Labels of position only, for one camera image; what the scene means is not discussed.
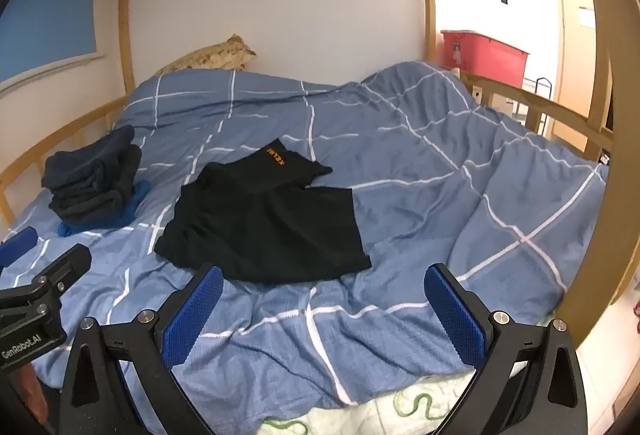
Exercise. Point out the white floral bed sheet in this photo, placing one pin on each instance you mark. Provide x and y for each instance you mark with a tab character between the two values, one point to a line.
360	415

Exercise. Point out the black metal rack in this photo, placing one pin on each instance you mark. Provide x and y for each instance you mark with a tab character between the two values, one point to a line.
544	90

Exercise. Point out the red storage bin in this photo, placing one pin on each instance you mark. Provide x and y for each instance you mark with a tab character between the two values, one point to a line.
485	55

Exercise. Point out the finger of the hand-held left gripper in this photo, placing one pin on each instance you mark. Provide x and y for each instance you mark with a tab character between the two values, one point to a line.
17	243
67	263

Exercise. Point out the paper notice on door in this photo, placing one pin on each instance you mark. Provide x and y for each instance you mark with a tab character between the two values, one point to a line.
587	17

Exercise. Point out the blue plaid duvet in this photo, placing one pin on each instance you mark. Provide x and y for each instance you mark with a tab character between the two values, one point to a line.
400	155

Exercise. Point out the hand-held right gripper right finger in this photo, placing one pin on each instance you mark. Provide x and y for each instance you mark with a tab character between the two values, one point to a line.
455	315

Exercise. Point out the beige door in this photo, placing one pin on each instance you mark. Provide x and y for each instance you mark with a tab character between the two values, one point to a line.
575	65

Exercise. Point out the floral beige pillow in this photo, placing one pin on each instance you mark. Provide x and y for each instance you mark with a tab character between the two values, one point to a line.
215	57

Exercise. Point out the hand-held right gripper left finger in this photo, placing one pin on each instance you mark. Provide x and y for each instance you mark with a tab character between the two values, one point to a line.
192	315

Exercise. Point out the stack of dark folded clothes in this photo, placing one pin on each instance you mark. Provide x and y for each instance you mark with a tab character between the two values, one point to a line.
85	180

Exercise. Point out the blue folded cloth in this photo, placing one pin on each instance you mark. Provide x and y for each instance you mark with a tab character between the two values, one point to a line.
132	202

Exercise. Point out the blue window blind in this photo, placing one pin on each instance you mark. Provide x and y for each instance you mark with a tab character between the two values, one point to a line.
50	25

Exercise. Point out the wooden bunk bed frame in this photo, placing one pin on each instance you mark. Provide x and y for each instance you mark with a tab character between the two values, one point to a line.
427	5

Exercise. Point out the black pants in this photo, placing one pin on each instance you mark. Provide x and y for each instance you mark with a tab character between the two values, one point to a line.
260	225

